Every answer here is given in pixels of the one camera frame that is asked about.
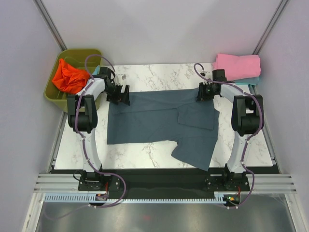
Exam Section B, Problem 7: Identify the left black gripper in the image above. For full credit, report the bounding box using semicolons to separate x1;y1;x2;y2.
102;84;130;106

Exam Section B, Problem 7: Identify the grey-blue t shirt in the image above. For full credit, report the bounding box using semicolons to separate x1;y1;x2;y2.
107;89;220;171

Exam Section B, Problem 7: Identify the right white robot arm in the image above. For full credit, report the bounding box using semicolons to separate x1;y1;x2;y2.
197;69;264;191

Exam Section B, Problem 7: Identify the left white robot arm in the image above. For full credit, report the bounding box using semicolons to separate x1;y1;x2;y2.
67;67;130;191

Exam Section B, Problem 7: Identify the light blue cloth in bin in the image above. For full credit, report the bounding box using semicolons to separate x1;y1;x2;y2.
92;65;100;75

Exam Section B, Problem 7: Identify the folded pink t shirt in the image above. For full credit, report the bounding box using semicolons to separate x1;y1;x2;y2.
212;54;261;81

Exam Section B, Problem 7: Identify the folded teal t shirt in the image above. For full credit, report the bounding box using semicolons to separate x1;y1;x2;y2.
234;77;260;86

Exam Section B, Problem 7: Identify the olive green plastic bin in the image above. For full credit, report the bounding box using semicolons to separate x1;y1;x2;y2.
44;49;102;113

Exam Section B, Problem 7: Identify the orange t shirt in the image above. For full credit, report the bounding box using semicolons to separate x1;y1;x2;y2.
52;58;90;94

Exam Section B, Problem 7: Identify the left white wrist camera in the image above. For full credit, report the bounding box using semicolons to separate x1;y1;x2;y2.
114;74;126;86

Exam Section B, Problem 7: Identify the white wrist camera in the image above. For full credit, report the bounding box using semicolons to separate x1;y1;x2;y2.
200;71;210;76
114;74;126;86

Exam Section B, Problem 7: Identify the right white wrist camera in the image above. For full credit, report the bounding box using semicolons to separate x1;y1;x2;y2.
200;71;210;76

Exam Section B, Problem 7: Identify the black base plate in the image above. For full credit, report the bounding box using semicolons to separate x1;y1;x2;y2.
77;168;251;200

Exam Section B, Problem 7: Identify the aluminium rail frame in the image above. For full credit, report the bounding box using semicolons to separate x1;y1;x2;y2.
34;97;295;194

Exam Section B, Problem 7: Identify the slotted cable duct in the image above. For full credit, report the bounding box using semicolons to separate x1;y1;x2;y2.
44;192;239;204

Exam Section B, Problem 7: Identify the right corner aluminium post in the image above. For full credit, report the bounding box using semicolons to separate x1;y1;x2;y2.
253;0;290;55

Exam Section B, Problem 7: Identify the corner aluminium post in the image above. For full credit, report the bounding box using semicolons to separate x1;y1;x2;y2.
253;0;290;55
33;0;67;51

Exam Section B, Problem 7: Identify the left corner aluminium post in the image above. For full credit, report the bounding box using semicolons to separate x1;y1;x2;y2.
33;0;67;51

